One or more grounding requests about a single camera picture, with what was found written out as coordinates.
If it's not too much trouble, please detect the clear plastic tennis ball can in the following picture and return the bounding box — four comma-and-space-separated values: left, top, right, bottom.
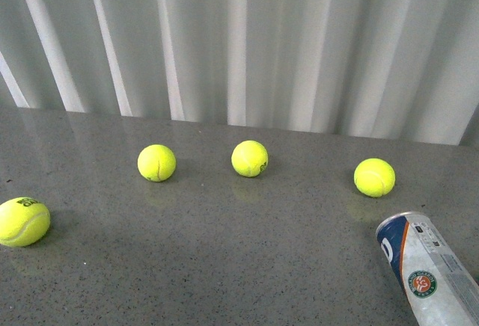
376, 212, 478, 325

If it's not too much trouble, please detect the yellow tennis ball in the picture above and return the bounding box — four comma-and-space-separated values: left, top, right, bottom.
137, 144, 177, 182
231, 140, 269, 177
353, 158, 396, 197
1, 197, 51, 247

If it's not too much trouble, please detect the rightmost yellow tennis ball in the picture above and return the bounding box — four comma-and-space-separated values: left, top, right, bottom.
353, 158, 396, 197

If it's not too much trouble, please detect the leftmost yellow tennis ball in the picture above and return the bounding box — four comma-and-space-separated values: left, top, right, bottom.
1, 197, 51, 247

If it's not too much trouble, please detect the white pleated curtain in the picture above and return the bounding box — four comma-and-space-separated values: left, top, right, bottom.
1, 0, 478, 146

